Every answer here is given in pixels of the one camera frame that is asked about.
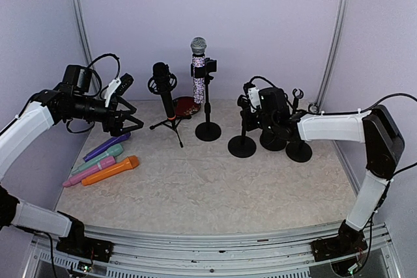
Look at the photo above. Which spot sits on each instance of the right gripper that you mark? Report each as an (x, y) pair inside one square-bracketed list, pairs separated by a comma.
[(249, 124)]

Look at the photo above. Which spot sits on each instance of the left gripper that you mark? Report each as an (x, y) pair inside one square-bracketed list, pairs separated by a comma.
[(114, 127)]

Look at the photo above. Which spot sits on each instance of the purple microphone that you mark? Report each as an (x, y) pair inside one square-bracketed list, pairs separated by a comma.
[(104, 146)]

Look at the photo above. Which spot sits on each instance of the teal microphone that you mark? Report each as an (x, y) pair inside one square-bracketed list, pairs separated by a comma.
[(114, 151)]

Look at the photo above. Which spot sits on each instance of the black stand of rhinestone microphone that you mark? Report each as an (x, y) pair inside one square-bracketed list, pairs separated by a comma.
[(208, 130)]

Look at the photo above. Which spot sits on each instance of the black stand of orange microphone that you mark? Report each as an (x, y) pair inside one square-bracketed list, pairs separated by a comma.
[(241, 146)]

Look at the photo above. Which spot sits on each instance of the black stand of pink microphone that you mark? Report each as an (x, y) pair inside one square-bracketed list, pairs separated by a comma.
[(272, 143)]

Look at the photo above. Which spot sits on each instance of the rhinestone silver microphone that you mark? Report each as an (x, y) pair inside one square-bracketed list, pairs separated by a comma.
[(198, 46)]

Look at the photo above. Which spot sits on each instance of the black stand of teal microphone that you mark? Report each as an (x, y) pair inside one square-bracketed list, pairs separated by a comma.
[(297, 148)]

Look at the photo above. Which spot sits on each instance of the pink microphone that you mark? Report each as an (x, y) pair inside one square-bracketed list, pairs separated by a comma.
[(100, 165)]

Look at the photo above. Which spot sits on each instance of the black stand of purple microphone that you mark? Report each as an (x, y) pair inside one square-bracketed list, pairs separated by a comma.
[(298, 94)]

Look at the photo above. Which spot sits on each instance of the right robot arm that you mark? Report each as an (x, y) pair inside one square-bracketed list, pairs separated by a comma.
[(285, 127)]

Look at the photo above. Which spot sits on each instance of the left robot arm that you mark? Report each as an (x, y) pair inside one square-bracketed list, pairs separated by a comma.
[(68, 100)]

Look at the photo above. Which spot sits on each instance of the red floral plate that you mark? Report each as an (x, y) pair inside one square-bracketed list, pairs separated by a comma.
[(185, 106)]

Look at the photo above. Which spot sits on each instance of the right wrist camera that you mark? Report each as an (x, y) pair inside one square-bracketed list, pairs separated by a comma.
[(252, 94)]

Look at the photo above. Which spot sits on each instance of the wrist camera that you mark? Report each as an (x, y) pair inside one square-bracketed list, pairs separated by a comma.
[(252, 94), (117, 87)]

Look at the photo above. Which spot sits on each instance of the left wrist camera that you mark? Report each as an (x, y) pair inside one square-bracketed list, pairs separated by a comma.
[(117, 87)]

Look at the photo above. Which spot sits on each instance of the black tripod shock-mount stand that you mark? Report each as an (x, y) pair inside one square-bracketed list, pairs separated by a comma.
[(162, 85)]

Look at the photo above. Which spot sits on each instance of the right aluminium frame post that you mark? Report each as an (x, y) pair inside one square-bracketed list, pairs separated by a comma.
[(332, 54)]

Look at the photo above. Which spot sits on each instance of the front aluminium rail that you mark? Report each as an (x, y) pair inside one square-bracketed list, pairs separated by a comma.
[(281, 253)]

